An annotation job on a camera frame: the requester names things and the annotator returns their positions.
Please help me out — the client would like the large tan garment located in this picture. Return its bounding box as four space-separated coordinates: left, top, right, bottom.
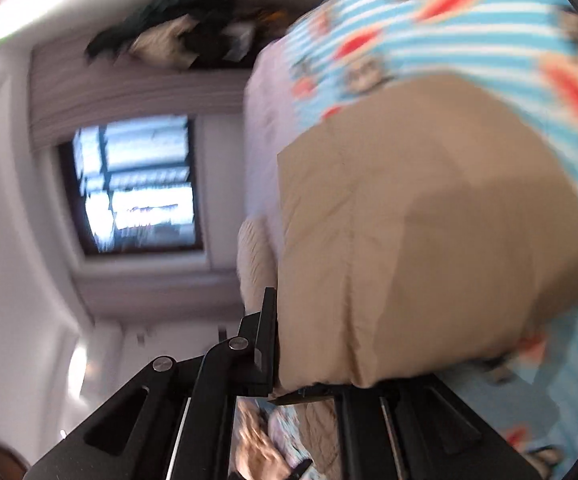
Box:
269 72 578 480

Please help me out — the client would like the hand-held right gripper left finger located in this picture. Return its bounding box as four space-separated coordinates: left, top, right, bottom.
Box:
23 287 280 480

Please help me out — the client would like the cream pillow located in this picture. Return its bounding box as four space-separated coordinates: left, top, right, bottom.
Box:
236 215 284 321

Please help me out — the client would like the blue printed blanket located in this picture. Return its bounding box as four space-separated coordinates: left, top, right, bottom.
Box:
279 0 578 480

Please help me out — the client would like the long ceiling light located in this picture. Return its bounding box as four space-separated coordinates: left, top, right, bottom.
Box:
0 0 77 43

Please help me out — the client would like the lavender bed sheet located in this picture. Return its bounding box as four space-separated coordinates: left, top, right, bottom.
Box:
241 35 300 261

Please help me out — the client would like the grey window surround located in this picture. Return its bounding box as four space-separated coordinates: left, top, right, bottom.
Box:
28 40 254 321

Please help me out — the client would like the person's left hand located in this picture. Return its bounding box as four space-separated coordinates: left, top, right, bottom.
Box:
233 402 297 480

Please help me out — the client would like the dark green cloth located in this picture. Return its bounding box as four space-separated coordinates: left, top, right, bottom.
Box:
85 0 230 56

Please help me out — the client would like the beige cloth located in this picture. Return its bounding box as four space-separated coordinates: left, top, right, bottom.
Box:
129 15 200 68

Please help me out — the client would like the window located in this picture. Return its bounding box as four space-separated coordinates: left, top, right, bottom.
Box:
58 114 204 257

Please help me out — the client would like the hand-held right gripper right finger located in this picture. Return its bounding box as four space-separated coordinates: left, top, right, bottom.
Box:
269 374 542 480

